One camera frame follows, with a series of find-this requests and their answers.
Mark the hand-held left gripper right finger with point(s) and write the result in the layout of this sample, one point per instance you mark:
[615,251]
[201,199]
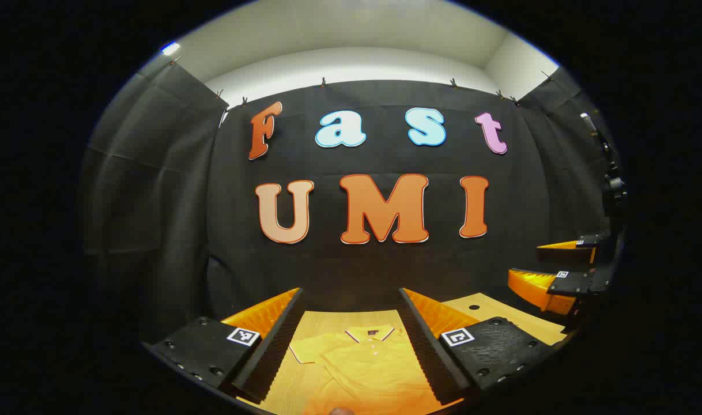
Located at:
[429,351]

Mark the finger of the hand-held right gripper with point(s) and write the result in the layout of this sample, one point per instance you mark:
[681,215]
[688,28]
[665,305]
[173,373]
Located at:
[564,249]
[538,285]

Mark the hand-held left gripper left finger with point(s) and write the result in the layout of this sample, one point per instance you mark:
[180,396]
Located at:
[276,346]

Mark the orange polo T-shirt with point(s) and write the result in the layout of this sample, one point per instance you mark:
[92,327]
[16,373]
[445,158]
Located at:
[374,374]

